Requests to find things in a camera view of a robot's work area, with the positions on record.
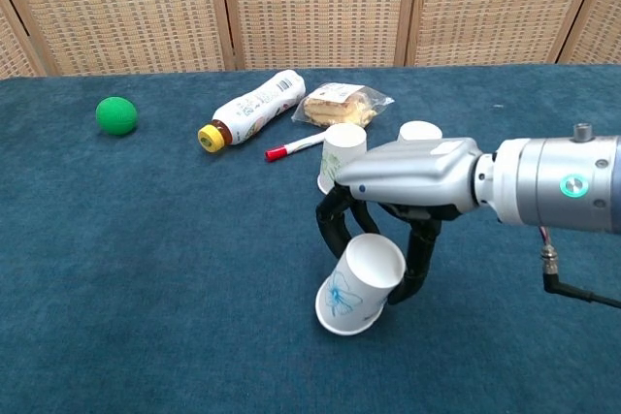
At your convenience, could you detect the paper cup fern blue flower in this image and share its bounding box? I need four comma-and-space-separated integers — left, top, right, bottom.
316, 122, 369, 195

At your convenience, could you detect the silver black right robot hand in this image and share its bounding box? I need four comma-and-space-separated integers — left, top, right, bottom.
314, 136, 486, 306

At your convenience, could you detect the woven wooden folding screen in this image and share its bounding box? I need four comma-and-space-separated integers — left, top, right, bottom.
0, 0, 621, 79

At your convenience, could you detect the white bottle yellow cap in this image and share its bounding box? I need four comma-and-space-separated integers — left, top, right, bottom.
197, 69, 308, 153

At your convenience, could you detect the bread in clear wrapper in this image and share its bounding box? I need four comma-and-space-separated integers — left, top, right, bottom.
290, 82, 395, 129

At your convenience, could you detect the paper cup blue butterfly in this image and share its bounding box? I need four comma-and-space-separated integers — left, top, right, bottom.
314, 233, 408, 337

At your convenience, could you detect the blue table cloth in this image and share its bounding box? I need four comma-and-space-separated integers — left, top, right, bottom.
0, 63, 621, 414

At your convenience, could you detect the green rubber ball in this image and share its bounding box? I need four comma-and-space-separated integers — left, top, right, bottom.
95, 96, 140, 137

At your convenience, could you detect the white marker red cap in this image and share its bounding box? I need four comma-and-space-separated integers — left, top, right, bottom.
264, 130, 329, 162

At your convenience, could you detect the black arm cable with connector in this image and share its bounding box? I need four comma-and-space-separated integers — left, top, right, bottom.
537, 225, 621, 310

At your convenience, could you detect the paper cup green flower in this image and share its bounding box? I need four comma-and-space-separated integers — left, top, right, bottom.
398, 120, 444, 143

